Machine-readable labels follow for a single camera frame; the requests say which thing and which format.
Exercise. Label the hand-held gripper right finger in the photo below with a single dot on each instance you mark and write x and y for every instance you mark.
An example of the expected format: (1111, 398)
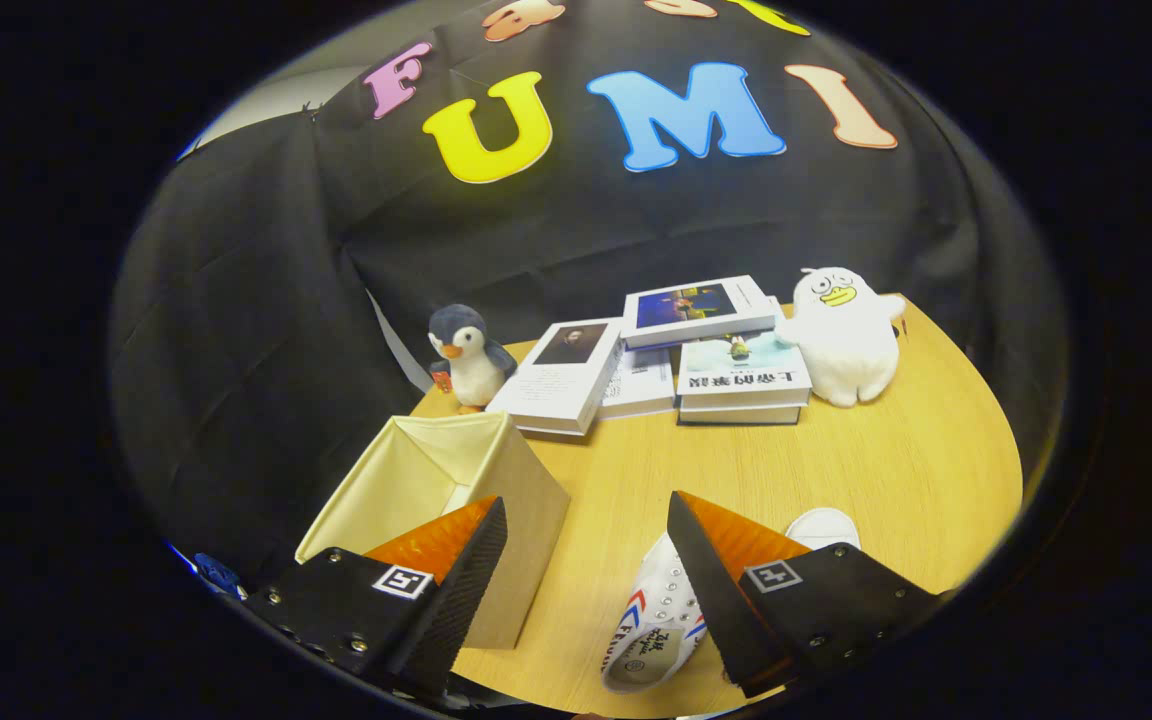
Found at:
(726, 620)

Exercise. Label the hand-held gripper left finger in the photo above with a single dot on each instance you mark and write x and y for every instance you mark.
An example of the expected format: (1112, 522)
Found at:
(451, 620)

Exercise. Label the white canvas shoe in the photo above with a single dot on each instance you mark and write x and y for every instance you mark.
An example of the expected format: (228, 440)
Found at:
(651, 620)
(824, 525)

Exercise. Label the beige fabric storage box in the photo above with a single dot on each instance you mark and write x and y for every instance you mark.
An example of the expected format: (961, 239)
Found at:
(416, 470)

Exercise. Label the white book with text cover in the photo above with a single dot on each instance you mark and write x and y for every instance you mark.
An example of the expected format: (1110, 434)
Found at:
(641, 385)

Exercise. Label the grey penguin plush toy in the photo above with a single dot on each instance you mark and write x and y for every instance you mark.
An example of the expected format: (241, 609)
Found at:
(476, 370)

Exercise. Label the white book with portrait cover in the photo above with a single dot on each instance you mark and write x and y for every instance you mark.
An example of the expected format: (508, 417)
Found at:
(556, 380)

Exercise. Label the white duck plush toy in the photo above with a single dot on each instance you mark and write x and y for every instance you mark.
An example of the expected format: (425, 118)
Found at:
(846, 340)

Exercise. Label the book with blue picture cover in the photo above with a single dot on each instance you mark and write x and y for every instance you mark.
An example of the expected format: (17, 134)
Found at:
(696, 305)

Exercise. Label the black backdrop cloth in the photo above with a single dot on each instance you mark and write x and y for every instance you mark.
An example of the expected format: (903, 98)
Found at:
(236, 350)

